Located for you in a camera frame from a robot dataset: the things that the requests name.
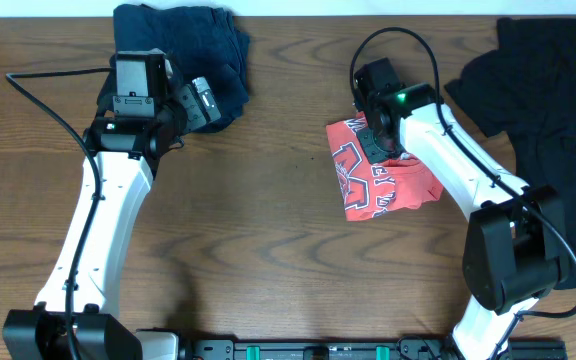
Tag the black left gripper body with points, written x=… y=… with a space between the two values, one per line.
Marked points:
x=191 y=108

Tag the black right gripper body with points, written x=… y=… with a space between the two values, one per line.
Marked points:
x=375 y=150

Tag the red t-shirt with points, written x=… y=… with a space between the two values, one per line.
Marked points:
x=371 y=190

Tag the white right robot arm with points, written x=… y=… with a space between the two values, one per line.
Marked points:
x=515 y=252

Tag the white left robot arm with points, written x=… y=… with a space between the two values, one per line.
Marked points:
x=75 y=314

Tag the folded navy blue garment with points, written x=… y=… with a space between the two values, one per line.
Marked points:
x=199 y=42

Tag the black t-shirt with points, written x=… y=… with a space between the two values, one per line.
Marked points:
x=526 y=88

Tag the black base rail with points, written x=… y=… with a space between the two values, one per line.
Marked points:
x=409 y=348

